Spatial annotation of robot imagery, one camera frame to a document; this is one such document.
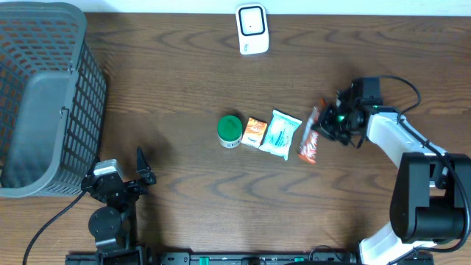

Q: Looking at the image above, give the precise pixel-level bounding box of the red chocolate bar wrapper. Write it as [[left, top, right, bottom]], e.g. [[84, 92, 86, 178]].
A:
[[298, 99, 327, 165]]

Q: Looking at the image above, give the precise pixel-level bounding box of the light blue tissue packet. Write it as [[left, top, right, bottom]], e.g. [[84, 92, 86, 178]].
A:
[[258, 110, 302, 160]]

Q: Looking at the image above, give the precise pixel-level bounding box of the small orange snack packet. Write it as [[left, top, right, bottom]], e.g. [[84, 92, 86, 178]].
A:
[[241, 117, 268, 148]]

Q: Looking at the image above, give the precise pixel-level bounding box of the green lidded jar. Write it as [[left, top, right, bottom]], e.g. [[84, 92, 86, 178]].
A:
[[217, 115, 243, 149]]

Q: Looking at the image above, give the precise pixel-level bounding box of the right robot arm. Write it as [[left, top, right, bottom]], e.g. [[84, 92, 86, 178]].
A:
[[311, 76, 470, 264]]

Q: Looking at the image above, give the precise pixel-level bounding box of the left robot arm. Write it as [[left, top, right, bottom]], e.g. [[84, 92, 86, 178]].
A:
[[81, 147, 156, 264]]

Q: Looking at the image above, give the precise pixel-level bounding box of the white barcode scanner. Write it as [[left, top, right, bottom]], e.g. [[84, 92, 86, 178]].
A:
[[235, 4, 269, 55]]

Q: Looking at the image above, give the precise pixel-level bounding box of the grey plastic mesh basket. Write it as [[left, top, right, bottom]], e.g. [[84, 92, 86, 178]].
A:
[[1, 1, 107, 198]]

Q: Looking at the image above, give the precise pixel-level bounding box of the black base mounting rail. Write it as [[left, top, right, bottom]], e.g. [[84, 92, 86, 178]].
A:
[[65, 251, 435, 265]]

